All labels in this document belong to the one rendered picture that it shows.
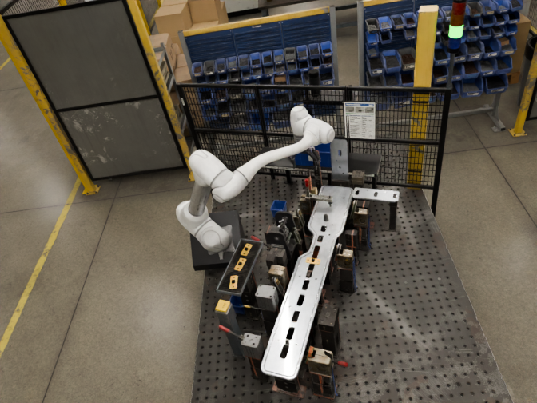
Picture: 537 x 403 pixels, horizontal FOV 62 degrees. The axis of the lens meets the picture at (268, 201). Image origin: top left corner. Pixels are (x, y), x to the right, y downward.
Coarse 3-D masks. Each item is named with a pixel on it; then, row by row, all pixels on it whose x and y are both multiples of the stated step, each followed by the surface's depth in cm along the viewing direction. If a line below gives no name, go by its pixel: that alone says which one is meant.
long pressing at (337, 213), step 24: (336, 192) 297; (312, 216) 284; (336, 216) 281; (312, 240) 269; (288, 288) 246; (312, 288) 244; (288, 312) 235; (312, 312) 233; (264, 360) 217; (288, 360) 215
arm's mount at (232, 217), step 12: (216, 216) 304; (228, 216) 303; (240, 228) 304; (192, 240) 304; (192, 252) 303; (204, 252) 302; (228, 252) 300; (204, 264) 301; (216, 264) 301; (228, 264) 301
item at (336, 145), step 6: (330, 144) 288; (336, 144) 286; (342, 144) 285; (330, 150) 292; (336, 150) 290; (342, 150) 289; (336, 156) 293; (342, 156) 292; (336, 162) 297; (342, 162) 295; (336, 168) 300; (342, 168) 299; (336, 174) 304; (342, 174) 302; (348, 174) 301; (348, 180) 304
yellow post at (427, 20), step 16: (432, 16) 246; (432, 32) 251; (416, 48) 261; (432, 48) 258; (416, 64) 267; (432, 64) 272; (416, 80) 274; (416, 96) 281; (416, 112) 288; (416, 128) 296; (416, 144) 304; (416, 160) 313
